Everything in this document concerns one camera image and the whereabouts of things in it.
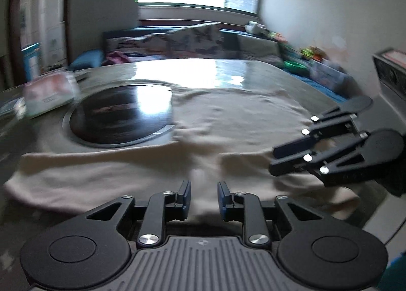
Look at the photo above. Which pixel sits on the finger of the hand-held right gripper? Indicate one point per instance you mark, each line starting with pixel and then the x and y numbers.
pixel 285 168
pixel 291 148

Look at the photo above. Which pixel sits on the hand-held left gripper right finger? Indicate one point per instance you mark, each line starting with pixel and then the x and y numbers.
pixel 222 200

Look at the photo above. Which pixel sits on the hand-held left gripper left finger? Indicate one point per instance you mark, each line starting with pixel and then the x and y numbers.
pixel 187 197

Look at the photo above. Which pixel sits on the cream sweatshirt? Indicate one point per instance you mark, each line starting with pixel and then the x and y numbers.
pixel 238 119

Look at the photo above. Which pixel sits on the blue sofa sheet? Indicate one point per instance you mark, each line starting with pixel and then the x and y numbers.
pixel 330 92

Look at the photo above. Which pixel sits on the clear plastic storage box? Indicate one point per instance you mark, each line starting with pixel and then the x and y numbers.
pixel 325 73

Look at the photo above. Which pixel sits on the green bowl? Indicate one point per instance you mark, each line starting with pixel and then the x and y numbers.
pixel 295 66

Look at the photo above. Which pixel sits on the brown and green plush toys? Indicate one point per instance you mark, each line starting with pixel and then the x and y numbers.
pixel 312 53

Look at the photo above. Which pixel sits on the grey pillow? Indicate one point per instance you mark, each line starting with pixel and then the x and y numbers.
pixel 257 48

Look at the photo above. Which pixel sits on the round black induction cooker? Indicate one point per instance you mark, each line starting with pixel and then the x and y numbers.
pixel 120 113

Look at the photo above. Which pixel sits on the white and black plush toy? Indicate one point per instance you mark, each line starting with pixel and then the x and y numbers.
pixel 253 27

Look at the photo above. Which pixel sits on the blue plastic object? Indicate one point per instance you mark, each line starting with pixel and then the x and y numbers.
pixel 396 278

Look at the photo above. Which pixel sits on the large butterfly print cushion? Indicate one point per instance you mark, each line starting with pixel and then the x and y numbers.
pixel 196 38

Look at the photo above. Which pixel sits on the pink cloth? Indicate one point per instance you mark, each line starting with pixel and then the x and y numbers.
pixel 115 57

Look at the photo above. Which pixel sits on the long butterfly print cushion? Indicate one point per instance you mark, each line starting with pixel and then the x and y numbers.
pixel 136 45

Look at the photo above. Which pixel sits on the blue corner sofa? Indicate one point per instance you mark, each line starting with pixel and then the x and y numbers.
pixel 85 59

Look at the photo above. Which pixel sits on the white and pink tissue pack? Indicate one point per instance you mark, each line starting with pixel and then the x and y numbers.
pixel 47 94

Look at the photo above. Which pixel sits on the grey remote control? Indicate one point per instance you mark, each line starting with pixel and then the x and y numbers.
pixel 11 108

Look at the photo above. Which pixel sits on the blue cabinet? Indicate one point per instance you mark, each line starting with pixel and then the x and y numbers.
pixel 31 62

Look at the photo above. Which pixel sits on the brown door frame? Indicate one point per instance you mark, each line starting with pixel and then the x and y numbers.
pixel 14 24

